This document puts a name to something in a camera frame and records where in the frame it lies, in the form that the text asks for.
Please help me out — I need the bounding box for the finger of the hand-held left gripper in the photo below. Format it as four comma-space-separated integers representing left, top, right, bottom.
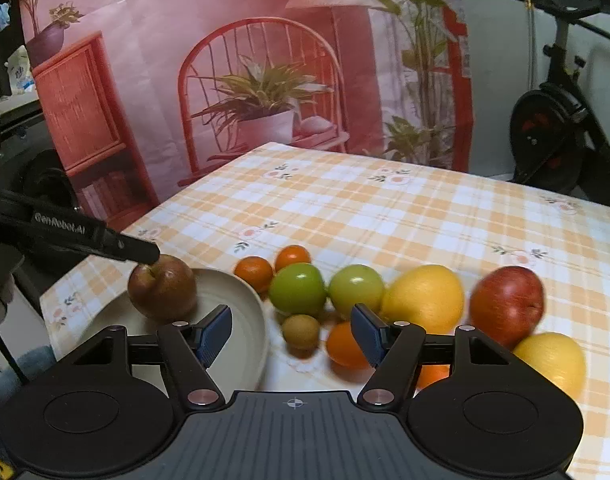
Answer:
102, 230, 161, 265

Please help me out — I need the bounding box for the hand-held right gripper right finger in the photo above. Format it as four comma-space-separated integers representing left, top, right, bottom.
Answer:
350, 302, 516, 409

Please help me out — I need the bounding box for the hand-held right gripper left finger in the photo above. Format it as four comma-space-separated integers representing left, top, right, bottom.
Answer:
70, 305, 233, 409

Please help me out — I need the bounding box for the small orange tangerine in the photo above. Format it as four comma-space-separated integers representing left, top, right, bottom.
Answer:
326, 321, 373, 368
233, 256, 275, 295
274, 244, 312, 273
415, 362, 452, 391

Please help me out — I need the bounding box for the green apple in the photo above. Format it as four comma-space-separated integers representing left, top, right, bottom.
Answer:
328, 264, 386, 320
268, 263, 328, 316

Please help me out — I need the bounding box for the dark red apple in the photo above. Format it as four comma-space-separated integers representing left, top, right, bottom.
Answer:
128, 254, 198, 324

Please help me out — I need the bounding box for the yellow citrus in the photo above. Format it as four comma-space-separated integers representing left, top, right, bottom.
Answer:
512, 332, 587, 398
380, 264, 466, 336

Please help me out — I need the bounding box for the small brown kiwi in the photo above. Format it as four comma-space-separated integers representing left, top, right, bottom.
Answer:
281, 314, 321, 351

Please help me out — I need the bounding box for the bright red apple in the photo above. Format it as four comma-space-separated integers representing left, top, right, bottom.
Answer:
469, 266, 546, 350

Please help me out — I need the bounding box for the person's left hand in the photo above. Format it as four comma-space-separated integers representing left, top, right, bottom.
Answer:
0, 241, 26, 332

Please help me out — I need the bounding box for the orange checked floral tablecloth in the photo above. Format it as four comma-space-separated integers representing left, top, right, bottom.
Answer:
39, 141, 610, 480

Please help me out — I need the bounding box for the person's blue jeans leg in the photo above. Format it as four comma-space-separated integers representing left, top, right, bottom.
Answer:
0, 345, 58, 421

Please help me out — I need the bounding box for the white plastic bag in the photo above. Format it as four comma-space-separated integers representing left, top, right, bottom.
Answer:
5, 45, 36, 96

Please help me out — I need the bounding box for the pink printed backdrop cloth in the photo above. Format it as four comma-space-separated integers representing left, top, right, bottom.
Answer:
18, 0, 473, 233

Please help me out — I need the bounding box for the black exercise bike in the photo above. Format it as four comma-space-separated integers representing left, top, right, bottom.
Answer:
460, 0, 610, 198

